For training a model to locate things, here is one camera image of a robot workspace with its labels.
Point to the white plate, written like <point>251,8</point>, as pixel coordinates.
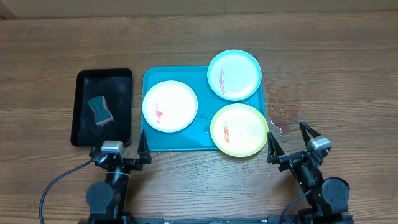
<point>170,106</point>

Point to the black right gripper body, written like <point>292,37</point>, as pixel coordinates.
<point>298,157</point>

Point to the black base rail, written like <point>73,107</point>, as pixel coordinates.
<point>217,220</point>

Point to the black plastic tray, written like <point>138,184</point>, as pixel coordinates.
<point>115,84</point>

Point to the light blue plate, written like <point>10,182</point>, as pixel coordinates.
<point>234,75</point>

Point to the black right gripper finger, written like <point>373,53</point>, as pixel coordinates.
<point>275,152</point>
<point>307,132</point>

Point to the teal plastic tray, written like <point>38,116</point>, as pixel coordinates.
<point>197,135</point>

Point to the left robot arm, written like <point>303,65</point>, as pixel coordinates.
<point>107,199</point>

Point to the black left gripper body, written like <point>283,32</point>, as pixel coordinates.
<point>129,164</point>

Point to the green and pink sponge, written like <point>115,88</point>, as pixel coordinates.
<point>102,114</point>

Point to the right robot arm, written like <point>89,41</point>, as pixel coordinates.
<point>323,200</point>

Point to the yellow-green plate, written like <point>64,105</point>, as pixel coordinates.
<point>239,130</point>

